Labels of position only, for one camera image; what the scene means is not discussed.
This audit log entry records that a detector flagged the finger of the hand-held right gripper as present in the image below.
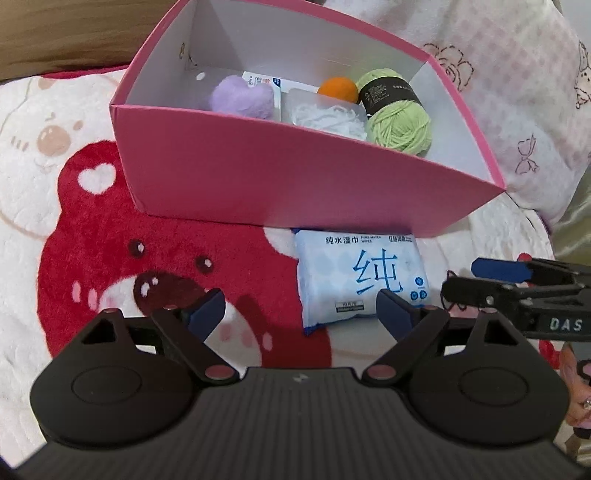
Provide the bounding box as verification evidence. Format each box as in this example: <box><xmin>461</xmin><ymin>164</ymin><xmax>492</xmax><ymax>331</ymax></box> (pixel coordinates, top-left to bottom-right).
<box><xmin>441</xmin><ymin>275</ymin><xmax>528</xmax><ymax>320</ymax></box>
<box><xmin>471</xmin><ymin>257</ymin><xmax>579</xmax><ymax>284</ymax></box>

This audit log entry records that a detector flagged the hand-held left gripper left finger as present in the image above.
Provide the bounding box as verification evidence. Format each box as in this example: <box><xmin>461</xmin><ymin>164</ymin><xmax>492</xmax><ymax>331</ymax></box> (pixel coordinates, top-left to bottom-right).
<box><xmin>81</xmin><ymin>288</ymin><xmax>236</xmax><ymax>386</ymax></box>

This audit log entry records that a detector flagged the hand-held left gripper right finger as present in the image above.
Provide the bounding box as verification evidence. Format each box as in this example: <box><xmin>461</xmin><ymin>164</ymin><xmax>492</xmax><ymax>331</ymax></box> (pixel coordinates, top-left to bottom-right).
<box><xmin>362</xmin><ymin>290</ymin><xmax>520</xmax><ymax>385</ymax></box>

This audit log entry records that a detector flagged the blue white wet wipes pack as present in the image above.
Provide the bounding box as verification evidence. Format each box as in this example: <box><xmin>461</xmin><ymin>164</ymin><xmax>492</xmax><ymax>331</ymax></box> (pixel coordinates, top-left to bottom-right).
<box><xmin>292</xmin><ymin>227</ymin><xmax>433</xmax><ymax>337</ymax></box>

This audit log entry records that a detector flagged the pink cardboard box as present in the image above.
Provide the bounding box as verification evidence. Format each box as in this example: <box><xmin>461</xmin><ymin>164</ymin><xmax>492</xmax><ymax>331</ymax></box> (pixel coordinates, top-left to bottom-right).
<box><xmin>109</xmin><ymin>0</ymin><xmax>508</xmax><ymax>239</ymax></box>

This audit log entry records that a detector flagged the green yarn ball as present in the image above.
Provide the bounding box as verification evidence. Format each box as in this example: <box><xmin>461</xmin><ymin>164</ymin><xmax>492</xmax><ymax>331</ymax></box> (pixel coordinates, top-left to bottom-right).
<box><xmin>356</xmin><ymin>68</ymin><xmax>433</xmax><ymax>159</ymax></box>

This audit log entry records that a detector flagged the clear bag of white thread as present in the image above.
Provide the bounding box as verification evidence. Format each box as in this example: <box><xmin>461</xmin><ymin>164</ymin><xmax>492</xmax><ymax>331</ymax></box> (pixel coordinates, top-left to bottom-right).
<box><xmin>281</xmin><ymin>89</ymin><xmax>368</xmax><ymax>140</ymax></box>

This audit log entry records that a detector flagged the purple plush toy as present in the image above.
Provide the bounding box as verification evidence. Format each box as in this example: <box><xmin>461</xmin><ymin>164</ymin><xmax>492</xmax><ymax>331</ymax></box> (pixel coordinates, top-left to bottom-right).
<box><xmin>210</xmin><ymin>75</ymin><xmax>277</xmax><ymax>122</ymax></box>

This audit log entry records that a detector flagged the orange makeup sponge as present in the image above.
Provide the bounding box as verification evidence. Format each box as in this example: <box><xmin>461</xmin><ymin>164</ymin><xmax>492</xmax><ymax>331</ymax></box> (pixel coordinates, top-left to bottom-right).
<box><xmin>318</xmin><ymin>77</ymin><xmax>360</xmax><ymax>103</ymax></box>

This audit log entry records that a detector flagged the small white tissue box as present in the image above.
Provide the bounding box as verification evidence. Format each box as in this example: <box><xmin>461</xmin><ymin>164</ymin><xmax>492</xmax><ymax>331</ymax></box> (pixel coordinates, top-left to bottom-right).
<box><xmin>242</xmin><ymin>71</ymin><xmax>319</xmax><ymax>112</ymax></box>

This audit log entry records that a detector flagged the person's right hand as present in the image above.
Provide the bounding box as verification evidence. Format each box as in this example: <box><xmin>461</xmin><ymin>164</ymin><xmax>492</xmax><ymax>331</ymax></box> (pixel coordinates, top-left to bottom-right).
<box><xmin>560</xmin><ymin>344</ymin><xmax>591</xmax><ymax>433</ymax></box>

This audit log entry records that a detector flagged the cream satin cloth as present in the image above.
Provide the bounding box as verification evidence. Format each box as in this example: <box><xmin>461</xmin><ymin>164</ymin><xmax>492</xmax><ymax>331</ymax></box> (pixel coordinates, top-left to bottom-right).
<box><xmin>549</xmin><ymin>171</ymin><xmax>591</xmax><ymax>265</ymax></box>

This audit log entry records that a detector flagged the red bear printed blanket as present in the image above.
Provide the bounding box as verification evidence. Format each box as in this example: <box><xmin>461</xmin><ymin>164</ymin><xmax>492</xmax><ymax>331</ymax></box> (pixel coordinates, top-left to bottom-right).
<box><xmin>0</xmin><ymin>67</ymin><xmax>562</xmax><ymax>463</ymax></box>

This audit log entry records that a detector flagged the brown pillow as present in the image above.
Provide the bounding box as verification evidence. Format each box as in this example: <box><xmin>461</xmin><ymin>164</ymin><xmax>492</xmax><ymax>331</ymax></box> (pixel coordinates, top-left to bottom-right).
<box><xmin>0</xmin><ymin>0</ymin><xmax>182</xmax><ymax>82</ymax></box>

